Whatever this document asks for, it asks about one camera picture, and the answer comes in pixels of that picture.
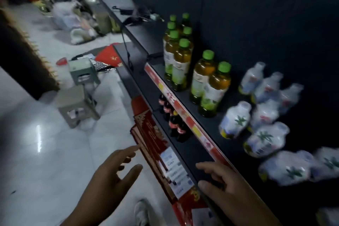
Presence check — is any person's left hand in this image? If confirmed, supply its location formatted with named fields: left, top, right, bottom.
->
left=75, top=144, right=143, bottom=226

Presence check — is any person's right hand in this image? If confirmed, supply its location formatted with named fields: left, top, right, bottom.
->
left=195, top=161, right=273, bottom=226

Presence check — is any dark grey metal shelf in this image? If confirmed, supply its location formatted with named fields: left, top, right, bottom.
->
left=98, top=0, right=339, bottom=226

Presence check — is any small yellow-capped cola bottle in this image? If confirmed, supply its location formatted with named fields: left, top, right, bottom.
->
left=168, top=111, right=180, bottom=138
left=176, top=121, right=191, bottom=143
left=158, top=94, right=167, bottom=114
left=163, top=101, right=173, bottom=122

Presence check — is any white bottle yellow base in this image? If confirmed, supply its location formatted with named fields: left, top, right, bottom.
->
left=238, top=61, right=266, bottom=96
left=278, top=83, right=304, bottom=115
left=315, top=207, right=339, bottom=226
left=250, top=71, right=284, bottom=105

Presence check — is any person's left forearm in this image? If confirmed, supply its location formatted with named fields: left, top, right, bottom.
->
left=60, top=207, right=106, bottom=226

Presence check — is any person's grey shoe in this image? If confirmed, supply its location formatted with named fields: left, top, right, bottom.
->
left=133, top=198, right=151, bottom=226

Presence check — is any red shelf price strip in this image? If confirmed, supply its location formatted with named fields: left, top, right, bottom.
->
left=144, top=63, right=235, bottom=168

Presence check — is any red plastic snack bag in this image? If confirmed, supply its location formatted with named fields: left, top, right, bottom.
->
left=172, top=189, right=210, bottom=226

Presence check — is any grey plastic stool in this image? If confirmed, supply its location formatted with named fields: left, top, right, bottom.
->
left=54, top=84, right=101, bottom=129
left=68, top=58, right=101, bottom=86

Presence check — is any dark brown fringed mat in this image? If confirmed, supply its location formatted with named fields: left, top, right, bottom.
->
left=0, top=7, right=61, bottom=101

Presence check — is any pile of soft goods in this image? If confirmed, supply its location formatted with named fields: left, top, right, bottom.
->
left=50, top=0, right=100, bottom=46

